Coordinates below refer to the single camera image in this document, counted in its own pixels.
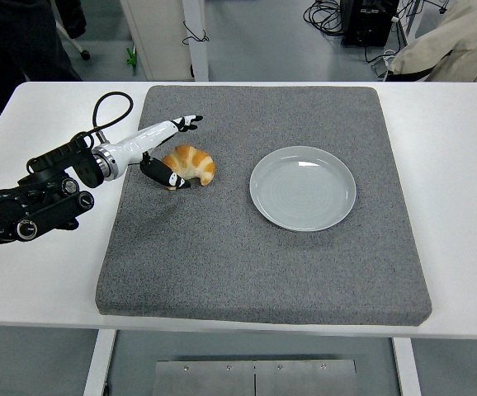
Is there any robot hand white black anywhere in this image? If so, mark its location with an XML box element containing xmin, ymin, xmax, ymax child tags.
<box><xmin>108</xmin><ymin>114</ymin><xmax>205</xmax><ymax>191</ymax></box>

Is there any white metal post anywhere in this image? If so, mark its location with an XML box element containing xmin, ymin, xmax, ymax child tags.
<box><xmin>180</xmin><ymin>0</ymin><xmax>210</xmax><ymax>83</ymax></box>

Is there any white cable with adapter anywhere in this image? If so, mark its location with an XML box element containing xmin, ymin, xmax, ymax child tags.
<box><xmin>369</xmin><ymin>48</ymin><xmax>394</xmax><ymax>78</ymax></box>

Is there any thin black cable loop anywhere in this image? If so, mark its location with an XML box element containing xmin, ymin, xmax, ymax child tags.
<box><xmin>182</xmin><ymin>19</ymin><xmax>210</xmax><ymax>46</ymax></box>

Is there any beige cloth cover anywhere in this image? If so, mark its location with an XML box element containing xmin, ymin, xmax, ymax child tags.
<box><xmin>386</xmin><ymin>0</ymin><xmax>477</xmax><ymax>83</ymax></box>

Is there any white cabinet panel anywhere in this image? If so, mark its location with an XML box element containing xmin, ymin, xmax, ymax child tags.
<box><xmin>118</xmin><ymin>0</ymin><xmax>193</xmax><ymax>82</ymax></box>

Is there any croissant bread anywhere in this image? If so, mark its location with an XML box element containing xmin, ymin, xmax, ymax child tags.
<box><xmin>162</xmin><ymin>144</ymin><xmax>217</xmax><ymax>191</ymax></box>

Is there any person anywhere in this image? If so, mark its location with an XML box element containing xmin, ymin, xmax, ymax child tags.
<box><xmin>0</xmin><ymin>0</ymin><xmax>87</xmax><ymax>115</ymax></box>

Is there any white table leg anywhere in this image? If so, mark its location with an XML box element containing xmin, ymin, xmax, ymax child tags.
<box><xmin>82</xmin><ymin>329</ymin><xmax>118</xmax><ymax>396</ymax></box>
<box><xmin>390</xmin><ymin>337</ymin><xmax>423</xmax><ymax>396</ymax></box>

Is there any light grey round plate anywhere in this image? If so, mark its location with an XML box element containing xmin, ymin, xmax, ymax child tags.
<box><xmin>248</xmin><ymin>144</ymin><xmax>357</xmax><ymax>233</ymax></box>

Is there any grey speckled table mat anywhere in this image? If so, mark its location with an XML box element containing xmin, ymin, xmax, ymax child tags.
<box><xmin>93</xmin><ymin>84</ymin><xmax>432</xmax><ymax>329</ymax></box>

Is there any white chair base with caster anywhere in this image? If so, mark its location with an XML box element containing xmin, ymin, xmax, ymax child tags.
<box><xmin>54</xmin><ymin>18</ymin><xmax>92</xmax><ymax>62</ymax></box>

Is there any black cable bundle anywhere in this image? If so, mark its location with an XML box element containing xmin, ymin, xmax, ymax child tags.
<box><xmin>302</xmin><ymin>0</ymin><xmax>345</xmax><ymax>38</ymax></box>

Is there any black computer tower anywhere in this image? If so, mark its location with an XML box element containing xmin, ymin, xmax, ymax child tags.
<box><xmin>340</xmin><ymin>0</ymin><xmax>400</xmax><ymax>47</ymax></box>

